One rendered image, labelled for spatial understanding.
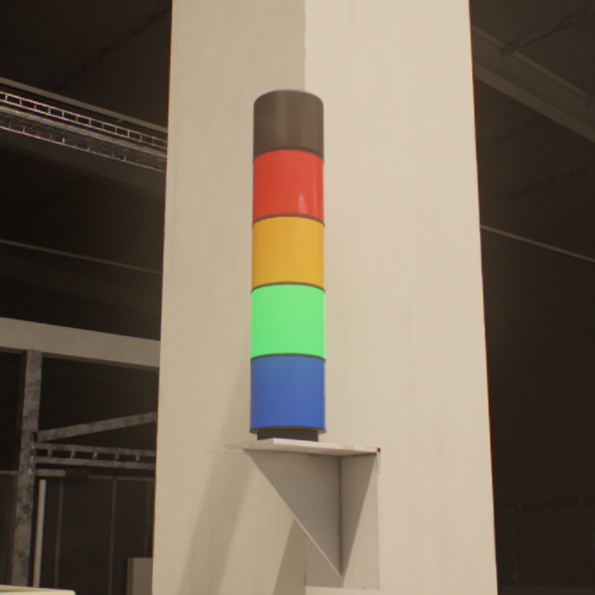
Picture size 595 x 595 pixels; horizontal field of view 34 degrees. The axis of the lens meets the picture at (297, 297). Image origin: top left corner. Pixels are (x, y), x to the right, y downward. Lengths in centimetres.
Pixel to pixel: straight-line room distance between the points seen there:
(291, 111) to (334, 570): 38
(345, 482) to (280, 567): 11
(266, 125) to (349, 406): 27
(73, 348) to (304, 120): 1141
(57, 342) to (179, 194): 1102
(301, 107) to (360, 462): 30
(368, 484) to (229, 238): 33
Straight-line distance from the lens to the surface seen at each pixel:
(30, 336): 1199
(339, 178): 96
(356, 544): 81
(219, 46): 112
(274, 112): 84
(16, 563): 1172
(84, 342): 1228
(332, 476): 82
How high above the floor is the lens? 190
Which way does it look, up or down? 14 degrees up
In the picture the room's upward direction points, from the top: straight up
